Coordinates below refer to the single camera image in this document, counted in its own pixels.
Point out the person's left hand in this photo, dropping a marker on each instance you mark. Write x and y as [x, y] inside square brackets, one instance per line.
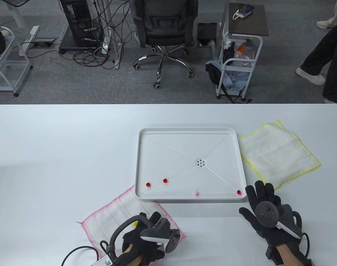
[135, 241]

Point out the person's right hand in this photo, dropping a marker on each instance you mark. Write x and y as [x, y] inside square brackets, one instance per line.
[271, 232]

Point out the person's right little finger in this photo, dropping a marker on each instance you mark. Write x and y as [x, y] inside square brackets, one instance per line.
[277, 201]

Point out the person's right thumb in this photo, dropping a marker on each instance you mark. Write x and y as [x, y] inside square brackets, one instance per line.
[247, 214]

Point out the person's right middle finger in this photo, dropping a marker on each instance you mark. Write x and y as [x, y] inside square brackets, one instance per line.
[260, 191]

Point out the person's left fingers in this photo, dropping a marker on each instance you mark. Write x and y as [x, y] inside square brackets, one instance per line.
[153, 219]

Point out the person's left forearm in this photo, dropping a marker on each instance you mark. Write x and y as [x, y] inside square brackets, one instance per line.
[128, 250]

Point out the person's right forearm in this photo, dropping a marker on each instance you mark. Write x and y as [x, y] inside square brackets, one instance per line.
[290, 255]

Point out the pink-edged white cloth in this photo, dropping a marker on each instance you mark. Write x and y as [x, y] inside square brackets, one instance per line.
[113, 213]

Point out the yellow-edged white cloth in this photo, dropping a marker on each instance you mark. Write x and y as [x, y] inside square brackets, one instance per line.
[279, 155]

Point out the white drain tray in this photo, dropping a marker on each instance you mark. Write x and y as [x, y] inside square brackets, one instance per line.
[168, 166]

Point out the blue grey cloth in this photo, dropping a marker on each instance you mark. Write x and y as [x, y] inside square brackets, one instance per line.
[235, 77]

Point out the white cart with clothes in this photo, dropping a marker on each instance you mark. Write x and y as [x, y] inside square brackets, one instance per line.
[240, 69]

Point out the black backpack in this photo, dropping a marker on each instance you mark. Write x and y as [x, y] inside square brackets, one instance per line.
[212, 73]

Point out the black box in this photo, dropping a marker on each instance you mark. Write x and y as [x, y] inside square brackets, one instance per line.
[206, 33]

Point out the brown top side table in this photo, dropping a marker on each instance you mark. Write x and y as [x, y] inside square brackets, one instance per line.
[248, 19]

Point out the white power bank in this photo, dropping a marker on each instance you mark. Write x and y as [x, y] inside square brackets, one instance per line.
[239, 14]

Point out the white power strip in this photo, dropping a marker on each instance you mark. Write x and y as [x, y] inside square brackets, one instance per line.
[105, 45]

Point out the smartphone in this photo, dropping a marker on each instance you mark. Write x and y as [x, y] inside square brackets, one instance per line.
[246, 10]

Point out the black office chair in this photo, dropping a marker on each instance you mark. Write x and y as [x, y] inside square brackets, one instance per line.
[165, 25]

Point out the black computer tower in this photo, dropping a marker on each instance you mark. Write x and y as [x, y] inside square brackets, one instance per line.
[79, 25]

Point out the white desk leg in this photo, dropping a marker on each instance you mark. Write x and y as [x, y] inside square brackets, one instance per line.
[27, 33]

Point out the black wrist camera block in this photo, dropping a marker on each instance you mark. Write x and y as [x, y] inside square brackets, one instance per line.
[273, 253]

